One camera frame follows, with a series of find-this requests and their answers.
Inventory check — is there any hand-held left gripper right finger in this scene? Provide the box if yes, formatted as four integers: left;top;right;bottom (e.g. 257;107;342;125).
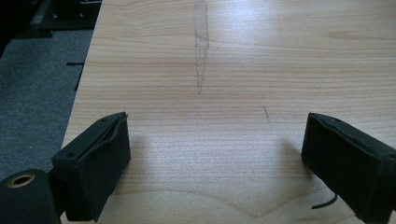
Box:
300;112;396;224

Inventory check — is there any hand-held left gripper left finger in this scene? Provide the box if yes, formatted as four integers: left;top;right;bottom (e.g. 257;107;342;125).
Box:
51;111;132;223

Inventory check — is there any black metal stand base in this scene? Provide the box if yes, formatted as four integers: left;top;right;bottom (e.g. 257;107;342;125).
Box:
29;0;104;32

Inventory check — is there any thin black cable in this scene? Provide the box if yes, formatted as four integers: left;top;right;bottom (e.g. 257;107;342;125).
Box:
311;193;339;210

